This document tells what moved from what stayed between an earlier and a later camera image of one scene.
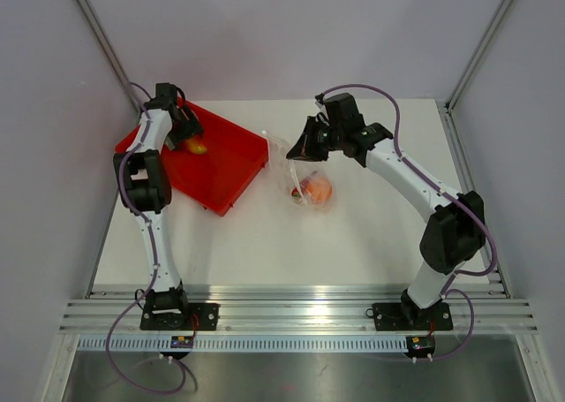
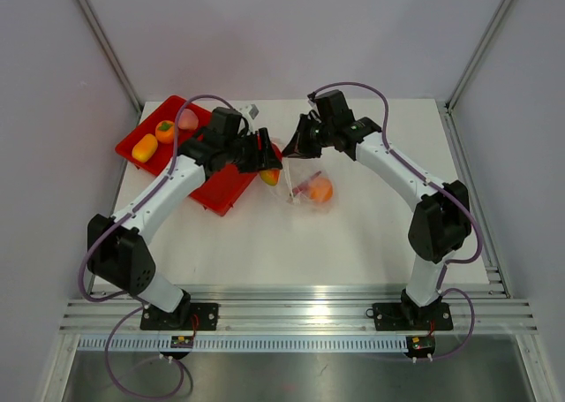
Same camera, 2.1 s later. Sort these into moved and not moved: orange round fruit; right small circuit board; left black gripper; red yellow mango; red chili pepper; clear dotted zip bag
Moved: left black gripper; red yellow mango
Not moved: right small circuit board; clear dotted zip bag; red chili pepper; orange round fruit
